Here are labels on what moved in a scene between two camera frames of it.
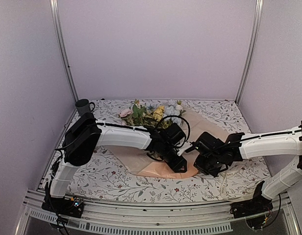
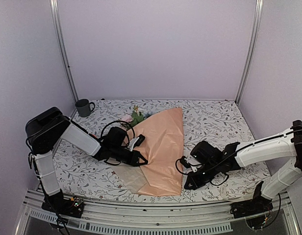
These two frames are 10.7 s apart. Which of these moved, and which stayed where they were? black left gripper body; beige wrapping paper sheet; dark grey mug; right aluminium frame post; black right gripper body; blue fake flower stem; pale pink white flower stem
Moved: pale pink white flower stem; black left gripper body; beige wrapping paper sheet; black right gripper body; blue fake flower stem
Stayed: dark grey mug; right aluminium frame post
